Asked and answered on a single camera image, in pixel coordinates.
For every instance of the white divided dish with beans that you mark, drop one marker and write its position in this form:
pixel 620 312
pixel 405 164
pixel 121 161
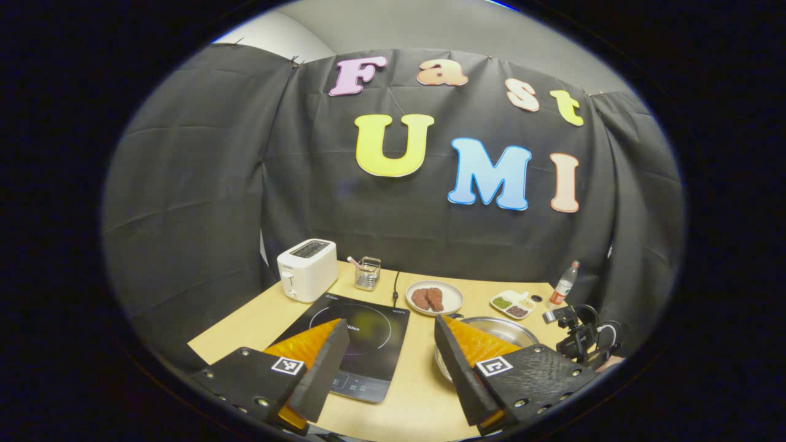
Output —
pixel 513 304

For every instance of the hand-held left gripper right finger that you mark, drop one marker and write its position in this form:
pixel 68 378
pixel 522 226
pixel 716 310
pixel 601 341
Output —
pixel 463 380

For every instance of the black induction cooktop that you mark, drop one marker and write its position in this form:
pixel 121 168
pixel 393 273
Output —
pixel 374 344

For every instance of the pink utensil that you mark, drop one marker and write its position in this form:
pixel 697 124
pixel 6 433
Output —
pixel 354 262

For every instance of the red meat patty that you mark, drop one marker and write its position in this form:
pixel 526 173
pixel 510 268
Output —
pixel 420 299
pixel 435 299

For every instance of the white round plate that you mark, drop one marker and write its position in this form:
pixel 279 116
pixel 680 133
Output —
pixel 451 298

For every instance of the white toaster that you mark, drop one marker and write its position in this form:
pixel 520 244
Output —
pixel 307 270

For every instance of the plastic bottle with red label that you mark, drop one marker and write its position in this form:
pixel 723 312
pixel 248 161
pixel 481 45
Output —
pixel 562 287

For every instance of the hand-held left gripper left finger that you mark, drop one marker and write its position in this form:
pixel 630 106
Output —
pixel 322 374

